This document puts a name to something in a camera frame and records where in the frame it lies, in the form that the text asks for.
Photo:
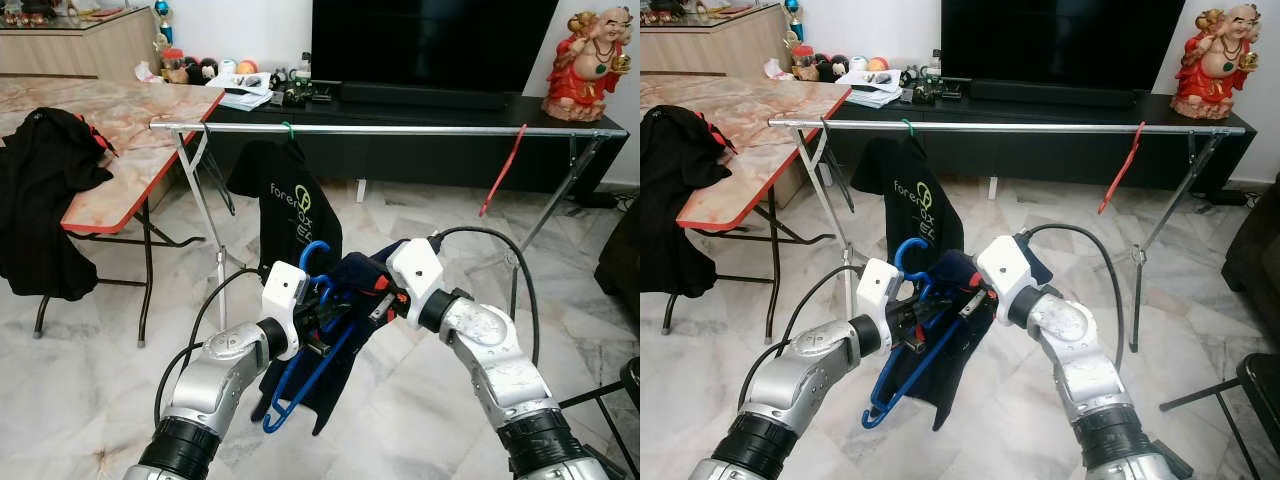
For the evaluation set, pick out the navy garment with red stripe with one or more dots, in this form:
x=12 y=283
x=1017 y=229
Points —
x=955 y=275
x=358 y=272

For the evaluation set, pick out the blue plastic clothes hanger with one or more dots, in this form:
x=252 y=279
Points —
x=912 y=242
x=314 y=244

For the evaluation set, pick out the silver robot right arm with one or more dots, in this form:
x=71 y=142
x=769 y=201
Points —
x=490 y=345
x=1085 y=345

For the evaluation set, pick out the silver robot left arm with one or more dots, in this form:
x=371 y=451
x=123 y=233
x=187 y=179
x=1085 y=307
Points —
x=810 y=375
x=215 y=375

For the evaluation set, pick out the red plastic clothes hanger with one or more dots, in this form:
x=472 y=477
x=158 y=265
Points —
x=1121 y=168
x=503 y=170

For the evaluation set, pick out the green clothes hanger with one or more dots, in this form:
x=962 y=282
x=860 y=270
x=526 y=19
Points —
x=908 y=125
x=289 y=128

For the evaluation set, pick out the black printed T-shirt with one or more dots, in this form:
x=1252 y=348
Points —
x=905 y=195
x=285 y=200

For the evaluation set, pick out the black television console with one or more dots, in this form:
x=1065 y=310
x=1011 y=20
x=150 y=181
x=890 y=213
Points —
x=420 y=155
x=1050 y=152

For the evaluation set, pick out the silver metal clothes rack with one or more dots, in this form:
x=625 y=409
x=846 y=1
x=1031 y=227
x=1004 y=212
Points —
x=1020 y=126
x=400 y=130

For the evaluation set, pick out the black soundbar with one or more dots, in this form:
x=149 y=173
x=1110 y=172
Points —
x=420 y=97
x=1050 y=94

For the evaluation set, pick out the black remote control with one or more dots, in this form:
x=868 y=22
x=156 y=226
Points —
x=293 y=97
x=922 y=95

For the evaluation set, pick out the white paper stack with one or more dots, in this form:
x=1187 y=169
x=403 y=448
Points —
x=245 y=92
x=874 y=90

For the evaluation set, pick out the orange ball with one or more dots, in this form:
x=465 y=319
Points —
x=876 y=65
x=247 y=67

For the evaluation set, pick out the marble pattern folding table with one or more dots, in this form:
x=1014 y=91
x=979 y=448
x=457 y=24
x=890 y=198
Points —
x=150 y=105
x=770 y=105

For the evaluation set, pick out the black flat screen television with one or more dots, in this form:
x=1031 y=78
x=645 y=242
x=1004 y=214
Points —
x=430 y=45
x=1060 y=45

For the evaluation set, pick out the white ball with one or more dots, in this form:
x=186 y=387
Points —
x=228 y=66
x=857 y=64

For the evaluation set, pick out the black plush toy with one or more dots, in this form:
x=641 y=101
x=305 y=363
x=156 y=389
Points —
x=202 y=70
x=831 y=68

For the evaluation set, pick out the black shirt with red trim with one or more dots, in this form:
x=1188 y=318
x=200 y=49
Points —
x=680 y=190
x=45 y=190

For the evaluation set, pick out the jar with red lid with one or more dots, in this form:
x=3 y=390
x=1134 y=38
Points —
x=173 y=68
x=803 y=66

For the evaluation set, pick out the pink tissue pack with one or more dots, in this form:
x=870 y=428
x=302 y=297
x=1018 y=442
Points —
x=147 y=74
x=777 y=72

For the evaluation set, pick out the red laughing Buddha statue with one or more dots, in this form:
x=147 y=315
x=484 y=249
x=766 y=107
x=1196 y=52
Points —
x=585 y=85
x=1213 y=80

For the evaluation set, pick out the gold trophy with blue ball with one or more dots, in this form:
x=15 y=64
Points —
x=162 y=12
x=792 y=10

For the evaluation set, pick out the wooden sideboard with glass top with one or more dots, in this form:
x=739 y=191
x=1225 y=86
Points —
x=70 y=55
x=700 y=52

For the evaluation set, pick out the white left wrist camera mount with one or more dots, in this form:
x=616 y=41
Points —
x=878 y=288
x=282 y=290

